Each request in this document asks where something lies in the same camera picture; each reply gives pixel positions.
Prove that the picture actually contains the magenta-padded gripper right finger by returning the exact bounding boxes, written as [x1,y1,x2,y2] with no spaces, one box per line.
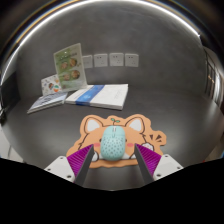
[133,143,185,185]

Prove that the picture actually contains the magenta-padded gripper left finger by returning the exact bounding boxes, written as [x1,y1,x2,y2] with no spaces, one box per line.
[43,143,96,187]

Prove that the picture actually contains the mint green computer mouse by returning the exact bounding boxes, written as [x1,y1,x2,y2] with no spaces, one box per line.
[99,125,127,162]

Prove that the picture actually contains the orange corgi-shaped mouse pad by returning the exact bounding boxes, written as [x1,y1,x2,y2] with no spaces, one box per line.
[65,113,167,169]

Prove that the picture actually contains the striped cover magazine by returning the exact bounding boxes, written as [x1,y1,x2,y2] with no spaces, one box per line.
[27,91,69,115]

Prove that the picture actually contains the white book with blue band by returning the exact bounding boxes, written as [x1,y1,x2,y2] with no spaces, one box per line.
[64,83,129,111]

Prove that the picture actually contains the white sticker sheet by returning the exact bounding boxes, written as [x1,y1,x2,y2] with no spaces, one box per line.
[40,73,62,97]

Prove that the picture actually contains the green menu sign stand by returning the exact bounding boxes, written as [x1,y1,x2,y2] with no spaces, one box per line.
[53,42,88,93]

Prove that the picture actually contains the black monitor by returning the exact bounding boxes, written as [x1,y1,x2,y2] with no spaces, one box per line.
[0,71,21,126]

